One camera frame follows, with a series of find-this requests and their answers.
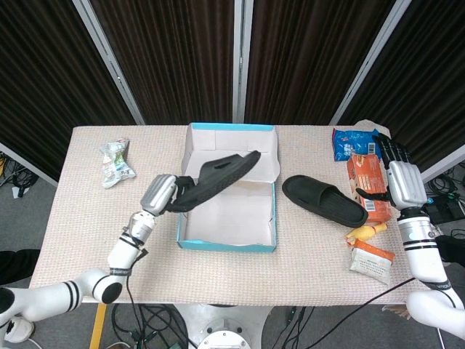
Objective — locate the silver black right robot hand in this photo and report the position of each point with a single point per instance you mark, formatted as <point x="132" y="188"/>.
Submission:
<point x="405" y="185"/>

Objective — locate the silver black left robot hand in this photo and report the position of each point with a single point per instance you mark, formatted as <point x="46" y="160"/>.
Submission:
<point x="158" y="194"/>

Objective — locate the black rubber slipper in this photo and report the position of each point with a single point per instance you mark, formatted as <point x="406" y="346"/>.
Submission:
<point x="327" y="203"/>
<point x="218" y="178"/>

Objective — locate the teal cardboard shoe box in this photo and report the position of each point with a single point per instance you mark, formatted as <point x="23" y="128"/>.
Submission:
<point x="225" y="218"/>

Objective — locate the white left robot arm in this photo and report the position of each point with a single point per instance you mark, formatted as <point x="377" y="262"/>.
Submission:
<point x="123" y="249"/>

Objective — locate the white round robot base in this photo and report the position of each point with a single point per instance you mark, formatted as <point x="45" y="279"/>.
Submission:
<point x="225" y="327"/>

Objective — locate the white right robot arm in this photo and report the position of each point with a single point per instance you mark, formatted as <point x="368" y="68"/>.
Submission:
<point x="421" y="251"/>

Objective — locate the orange biscuit box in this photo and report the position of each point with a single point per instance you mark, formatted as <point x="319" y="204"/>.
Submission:
<point x="367" y="174"/>

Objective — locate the crumpled silver green snack bag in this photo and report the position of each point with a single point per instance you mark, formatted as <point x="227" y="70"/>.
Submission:
<point x="116" y="167"/>

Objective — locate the yellow rubber chicken toy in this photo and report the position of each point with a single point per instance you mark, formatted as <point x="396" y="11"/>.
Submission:
<point x="363" y="233"/>

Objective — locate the blue snack bag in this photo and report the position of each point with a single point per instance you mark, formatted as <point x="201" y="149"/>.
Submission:
<point x="352" y="143"/>

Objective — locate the beige waffle tablecloth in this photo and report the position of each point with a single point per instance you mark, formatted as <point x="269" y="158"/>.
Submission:
<point x="91" y="225"/>

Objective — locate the black trouser leg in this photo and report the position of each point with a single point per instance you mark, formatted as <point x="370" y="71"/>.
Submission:
<point x="18" y="267"/>
<point x="452" y="249"/>

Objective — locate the orange white snack packet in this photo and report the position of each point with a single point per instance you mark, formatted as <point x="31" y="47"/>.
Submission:
<point x="370" y="261"/>

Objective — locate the dark brown partition panel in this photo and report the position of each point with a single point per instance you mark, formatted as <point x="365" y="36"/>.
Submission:
<point x="428" y="80"/>
<point x="309" y="58"/>
<point x="170" y="58"/>
<point x="47" y="80"/>

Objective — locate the white shoe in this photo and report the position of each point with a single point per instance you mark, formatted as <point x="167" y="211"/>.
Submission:
<point x="20" y="329"/>

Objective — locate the grey partition frame post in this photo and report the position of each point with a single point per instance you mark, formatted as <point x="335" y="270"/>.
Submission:
<point x="242" y="62"/>
<point x="110" y="65"/>
<point x="367" y="69"/>
<point x="29" y="165"/>
<point x="443" y="165"/>

